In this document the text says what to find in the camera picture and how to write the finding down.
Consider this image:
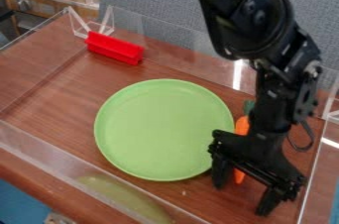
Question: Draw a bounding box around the orange toy carrot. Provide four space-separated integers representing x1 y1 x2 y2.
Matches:
233 100 254 184

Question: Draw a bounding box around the clear acrylic enclosure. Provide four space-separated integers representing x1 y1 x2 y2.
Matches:
0 13 339 224

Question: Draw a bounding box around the green round plate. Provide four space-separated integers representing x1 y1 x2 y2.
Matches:
93 79 234 181

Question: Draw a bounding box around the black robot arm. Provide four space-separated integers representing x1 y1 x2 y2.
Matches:
198 0 321 216

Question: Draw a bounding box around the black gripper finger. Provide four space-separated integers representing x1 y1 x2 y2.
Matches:
254 186 288 216
212 153 233 189

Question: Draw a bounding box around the red plastic block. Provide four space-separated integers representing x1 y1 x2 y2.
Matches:
83 31 144 65

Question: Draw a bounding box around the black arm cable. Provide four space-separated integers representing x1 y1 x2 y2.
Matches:
284 120 316 153

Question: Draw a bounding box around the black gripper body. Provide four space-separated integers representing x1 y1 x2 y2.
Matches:
208 130 305 201

